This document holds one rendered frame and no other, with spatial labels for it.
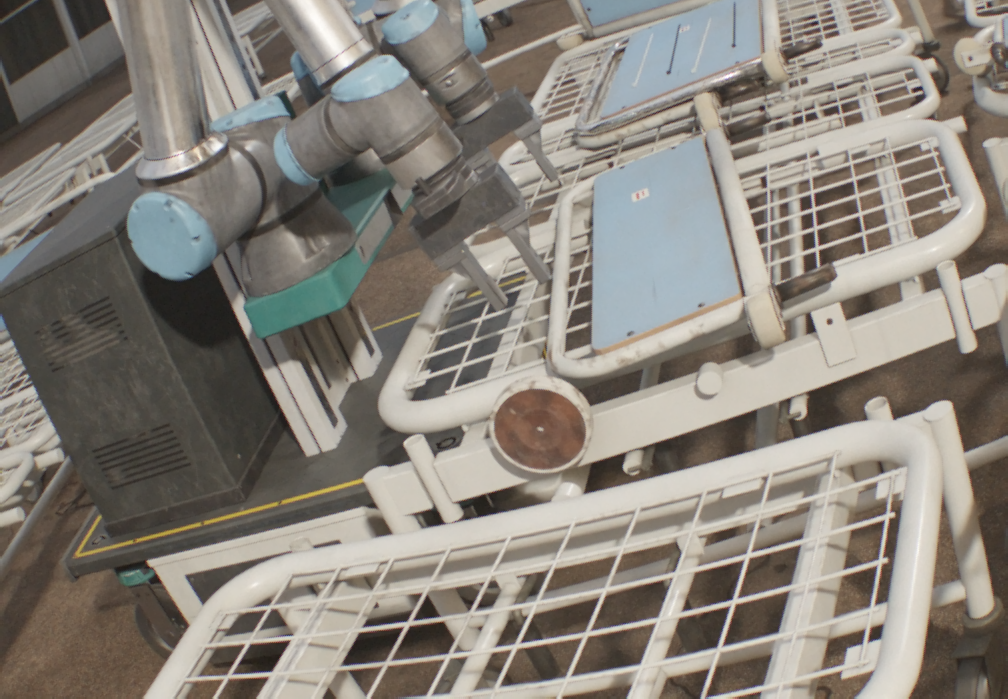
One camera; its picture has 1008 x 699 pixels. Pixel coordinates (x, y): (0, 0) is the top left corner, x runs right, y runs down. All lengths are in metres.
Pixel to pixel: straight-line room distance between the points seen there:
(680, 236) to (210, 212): 0.63
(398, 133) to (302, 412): 0.76
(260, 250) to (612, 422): 0.62
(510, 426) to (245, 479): 0.76
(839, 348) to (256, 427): 1.15
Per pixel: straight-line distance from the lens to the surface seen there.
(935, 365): 2.66
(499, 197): 1.90
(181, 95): 2.04
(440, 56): 2.26
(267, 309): 2.26
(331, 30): 2.04
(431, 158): 1.87
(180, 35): 2.03
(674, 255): 2.03
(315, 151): 1.93
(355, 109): 1.87
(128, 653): 3.03
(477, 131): 2.31
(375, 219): 2.42
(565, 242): 2.28
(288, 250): 2.23
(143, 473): 2.57
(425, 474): 1.97
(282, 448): 2.63
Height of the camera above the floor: 1.20
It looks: 20 degrees down
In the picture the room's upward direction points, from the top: 25 degrees counter-clockwise
